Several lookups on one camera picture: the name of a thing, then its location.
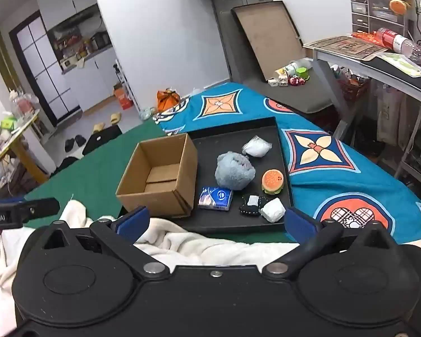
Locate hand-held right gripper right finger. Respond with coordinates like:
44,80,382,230
263,206,397,279

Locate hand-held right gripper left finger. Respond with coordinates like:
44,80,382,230
38,206,171,279

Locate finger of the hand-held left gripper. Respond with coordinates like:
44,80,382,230
19,198,61,223

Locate small white pouch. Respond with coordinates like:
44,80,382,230
260,197,286,223

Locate brown cardboard box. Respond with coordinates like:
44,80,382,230
116,133,199,218

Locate burger plush toy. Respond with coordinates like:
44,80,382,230
261,169,285,195

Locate black heart-shaped pouch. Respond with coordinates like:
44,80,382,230
239,194,269,215

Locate fluffy grey-blue plush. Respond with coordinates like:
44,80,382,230
215,152,256,190

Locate blue tissue packet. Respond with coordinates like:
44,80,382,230
198,187,233,211

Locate clear bag of white filling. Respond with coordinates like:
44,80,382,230
241,135,272,157

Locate black shallow tray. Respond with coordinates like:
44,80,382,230
163,117,295,234

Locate blue patterned blanket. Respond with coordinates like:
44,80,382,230
154,82,421,244

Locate white fleece blanket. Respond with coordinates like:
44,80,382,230
0,199,300,337

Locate yellow-legged table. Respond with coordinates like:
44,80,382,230
0,109,50,186

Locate green cloth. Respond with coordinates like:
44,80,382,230
23,121,167,232

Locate black dice stool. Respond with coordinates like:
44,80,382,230
82,124,123,155

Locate orange cardboard box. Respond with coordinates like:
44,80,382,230
113,83,133,109

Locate orange gift bag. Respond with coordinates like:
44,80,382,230
157,89,180,112

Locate grey folding bench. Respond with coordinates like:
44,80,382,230
214,7,341,115

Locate cream tote bag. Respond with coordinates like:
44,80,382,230
375,91,405,144

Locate black-framed sliding door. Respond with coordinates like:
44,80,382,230
9,10,83,127

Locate red basket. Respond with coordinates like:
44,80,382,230
338,74,370,103

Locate white kitchen cabinet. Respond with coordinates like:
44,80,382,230
35,0,122,113

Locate grey desk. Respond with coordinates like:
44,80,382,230
303,35,421,190

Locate brown printed board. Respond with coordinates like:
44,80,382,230
307,35,388,60

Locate green printed plastic packet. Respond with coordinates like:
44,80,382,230
379,53,421,77

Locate red label plastic bottle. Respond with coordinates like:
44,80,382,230
375,27,421,64

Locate grey drawer organizer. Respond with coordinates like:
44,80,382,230
350,0,408,37

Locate round orange plush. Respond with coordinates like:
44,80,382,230
389,0,408,15

